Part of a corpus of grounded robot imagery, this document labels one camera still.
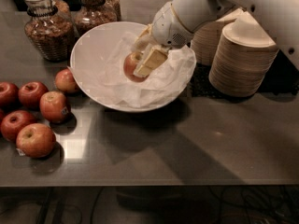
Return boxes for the front stack paper bowls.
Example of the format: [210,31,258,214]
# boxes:
[208,12,278,97]

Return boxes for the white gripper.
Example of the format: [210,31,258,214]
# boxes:
[131,2,193,78]

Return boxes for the white crumpled paper liner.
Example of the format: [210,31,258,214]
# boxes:
[68,31,197,109]

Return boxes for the apple beside bowl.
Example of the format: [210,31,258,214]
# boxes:
[54,68,79,94]

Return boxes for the red apple upper row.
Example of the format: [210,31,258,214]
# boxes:
[18,81,49,109]

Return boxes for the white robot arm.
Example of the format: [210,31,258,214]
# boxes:
[133,0,299,69]

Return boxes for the large white bowl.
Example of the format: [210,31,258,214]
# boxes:
[69,21,198,114]

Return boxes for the apple with sticker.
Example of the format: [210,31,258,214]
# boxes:
[16,123,56,158]
[39,91,71,123]

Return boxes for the red-yellow apple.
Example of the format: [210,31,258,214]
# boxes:
[123,51,146,83]

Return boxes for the front apple with sticker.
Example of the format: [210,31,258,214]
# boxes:
[16,123,56,158]

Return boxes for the rear stack paper bowls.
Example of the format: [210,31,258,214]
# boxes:
[191,8,243,66]

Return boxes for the red apple lower left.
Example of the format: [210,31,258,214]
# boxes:
[1,110,36,143]

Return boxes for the glass jar with granola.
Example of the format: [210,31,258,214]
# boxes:
[24,0,75,62]

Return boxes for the white napkin dispenser box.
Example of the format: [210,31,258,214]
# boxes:
[118,0,188,25]

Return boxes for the stack paper bowls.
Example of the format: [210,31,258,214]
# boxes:
[208,12,278,97]
[191,8,243,66]

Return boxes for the red apple far left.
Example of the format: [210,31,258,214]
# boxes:
[0,82,19,107]

